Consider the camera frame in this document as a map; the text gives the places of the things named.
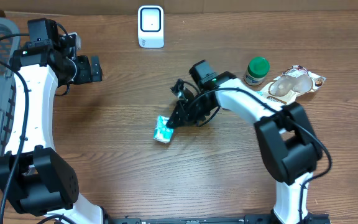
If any brown cardboard backdrop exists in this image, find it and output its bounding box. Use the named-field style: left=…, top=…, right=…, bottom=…
left=0, top=0, right=358, bottom=15

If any white barcode scanner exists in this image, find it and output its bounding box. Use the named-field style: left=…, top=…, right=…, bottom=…
left=137, top=5, right=164, bottom=49

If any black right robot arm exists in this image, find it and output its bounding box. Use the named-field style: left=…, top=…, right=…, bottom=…
left=167, top=60, right=323, bottom=223

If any clear bagged bread pack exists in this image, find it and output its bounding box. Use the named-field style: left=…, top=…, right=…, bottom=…
left=258, top=65, right=326, bottom=105

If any green Kleenex tissue pack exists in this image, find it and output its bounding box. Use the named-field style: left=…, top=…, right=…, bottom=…
left=154, top=115, right=173, bottom=144

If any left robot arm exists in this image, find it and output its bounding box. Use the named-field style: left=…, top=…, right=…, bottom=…
left=0, top=18, right=109, bottom=223

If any green lidded jar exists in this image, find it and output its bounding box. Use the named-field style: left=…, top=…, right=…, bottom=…
left=244, top=57, right=270, bottom=86

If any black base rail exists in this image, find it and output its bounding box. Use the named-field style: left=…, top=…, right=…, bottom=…
left=110, top=213, right=331, bottom=224

